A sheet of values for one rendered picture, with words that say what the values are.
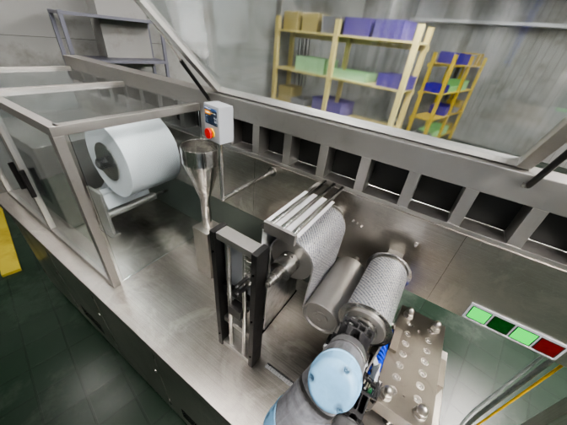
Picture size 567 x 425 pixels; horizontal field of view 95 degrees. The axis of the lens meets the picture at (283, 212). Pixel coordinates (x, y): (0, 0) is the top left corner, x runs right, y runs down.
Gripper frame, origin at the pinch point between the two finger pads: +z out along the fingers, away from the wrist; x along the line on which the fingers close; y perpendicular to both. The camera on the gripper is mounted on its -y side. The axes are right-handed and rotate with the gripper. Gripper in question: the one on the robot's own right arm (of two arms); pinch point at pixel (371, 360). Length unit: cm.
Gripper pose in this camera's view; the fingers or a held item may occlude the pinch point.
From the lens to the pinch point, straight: 94.5
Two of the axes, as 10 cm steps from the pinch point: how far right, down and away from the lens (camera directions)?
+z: 5.5, -4.3, 7.2
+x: -8.3, -3.8, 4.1
